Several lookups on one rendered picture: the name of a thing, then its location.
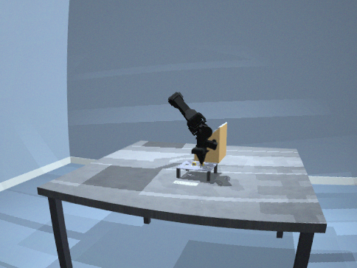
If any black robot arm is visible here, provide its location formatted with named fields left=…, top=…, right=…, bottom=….
left=168, top=92, right=217, bottom=151

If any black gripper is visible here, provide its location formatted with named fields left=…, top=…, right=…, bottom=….
left=192, top=135, right=209, bottom=164

